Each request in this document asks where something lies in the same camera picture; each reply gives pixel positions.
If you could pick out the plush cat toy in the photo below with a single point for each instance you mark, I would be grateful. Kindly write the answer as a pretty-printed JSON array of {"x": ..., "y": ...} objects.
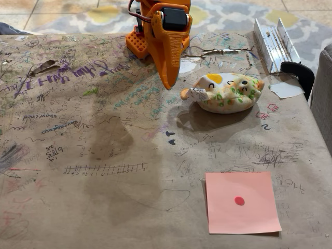
[{"x": 228, "y": 98}]

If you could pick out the dark fabric item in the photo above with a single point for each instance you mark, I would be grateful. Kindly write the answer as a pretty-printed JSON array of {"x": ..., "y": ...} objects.
[{"x": 11, "y": 29}]

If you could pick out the torn paper strip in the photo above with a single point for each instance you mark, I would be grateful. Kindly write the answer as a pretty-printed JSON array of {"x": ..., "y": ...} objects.
[{"x": 220, "y": 51}]

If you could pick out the scribbled brown paper cover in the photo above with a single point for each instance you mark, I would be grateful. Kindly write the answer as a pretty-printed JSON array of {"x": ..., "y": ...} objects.
[{"x": 103, "y": 155}]

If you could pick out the small red round object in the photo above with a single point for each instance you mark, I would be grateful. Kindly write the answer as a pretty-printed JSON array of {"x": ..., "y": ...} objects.
[{"x": 239, "y": 200}]

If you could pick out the black clamp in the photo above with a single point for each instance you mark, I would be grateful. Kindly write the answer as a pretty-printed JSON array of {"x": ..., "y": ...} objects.
[{"x": 302, "y": 74}]

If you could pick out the pink sticky note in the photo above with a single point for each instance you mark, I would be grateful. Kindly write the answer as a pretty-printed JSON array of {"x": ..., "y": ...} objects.
[{"x": 241, "y": 218}]

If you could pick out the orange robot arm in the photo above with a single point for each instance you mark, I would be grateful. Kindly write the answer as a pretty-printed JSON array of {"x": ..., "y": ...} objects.
[{"x": 137, "y": 44}]

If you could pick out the grey upholstered seat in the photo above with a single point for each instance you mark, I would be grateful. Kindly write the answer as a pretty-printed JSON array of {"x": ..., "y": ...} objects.
[{"x": 323, "y": 103}]

